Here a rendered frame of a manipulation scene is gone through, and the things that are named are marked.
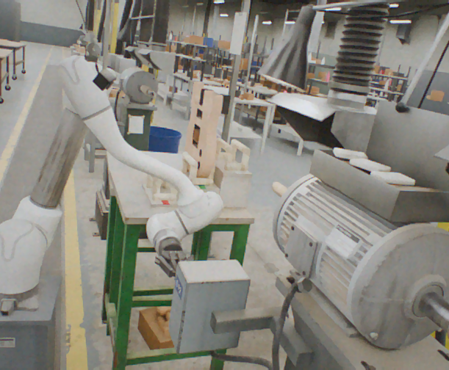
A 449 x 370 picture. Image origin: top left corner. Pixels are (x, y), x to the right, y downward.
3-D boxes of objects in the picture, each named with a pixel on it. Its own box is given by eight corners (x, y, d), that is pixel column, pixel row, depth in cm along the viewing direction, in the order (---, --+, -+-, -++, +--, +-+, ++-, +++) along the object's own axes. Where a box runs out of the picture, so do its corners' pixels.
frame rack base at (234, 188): (247, 208, 200) (253, 174, 195) (217, 208, 194) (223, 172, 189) (227, 189, 224) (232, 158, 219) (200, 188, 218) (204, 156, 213)
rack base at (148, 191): (184, 207, 189) (184, 204, 189) (151, 206, 183) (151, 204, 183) (170, 186, 213) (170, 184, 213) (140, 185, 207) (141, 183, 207)
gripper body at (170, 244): (180, 258, 143) (187, 271, 135) (155, 258, 140) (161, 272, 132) (183, 238, 141) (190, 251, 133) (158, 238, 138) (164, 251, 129)
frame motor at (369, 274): (455, 353, 84) (501, 236, 77) (345, 371, 74) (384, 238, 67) (338, 255, 120) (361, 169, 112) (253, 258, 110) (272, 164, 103)
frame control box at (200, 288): (277, 407, 97) (300, 313, 89) (188, 424, 89) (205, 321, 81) (238, 338, 119) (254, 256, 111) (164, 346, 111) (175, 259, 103)
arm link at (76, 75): (112, 106, 129) (117, 100, 142) (82, 48, 123) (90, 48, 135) (73, 123, 129) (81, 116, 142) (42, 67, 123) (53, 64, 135)
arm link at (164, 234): (151, 252, 145) (154, 260, 140) (154, 228, 142) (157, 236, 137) (176, 252, 148) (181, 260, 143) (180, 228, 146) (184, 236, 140)
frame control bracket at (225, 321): (286, 327, 104) (289, 314, 102) (214, 335, 97) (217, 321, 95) (279, 318, 107) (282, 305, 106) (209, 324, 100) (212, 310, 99)
